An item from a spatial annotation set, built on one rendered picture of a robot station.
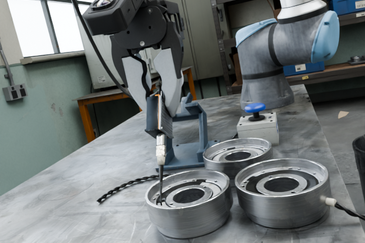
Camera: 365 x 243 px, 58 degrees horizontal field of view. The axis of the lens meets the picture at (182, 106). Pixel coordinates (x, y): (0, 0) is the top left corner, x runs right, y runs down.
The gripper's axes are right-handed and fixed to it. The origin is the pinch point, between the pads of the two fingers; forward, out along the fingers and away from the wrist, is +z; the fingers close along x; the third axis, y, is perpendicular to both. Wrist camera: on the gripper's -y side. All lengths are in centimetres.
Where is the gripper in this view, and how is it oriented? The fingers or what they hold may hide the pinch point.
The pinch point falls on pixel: (159, 110)
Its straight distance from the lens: 44.4
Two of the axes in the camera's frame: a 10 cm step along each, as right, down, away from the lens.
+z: 2.0, 9.6, 1.7
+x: -9.5, 1.4, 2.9
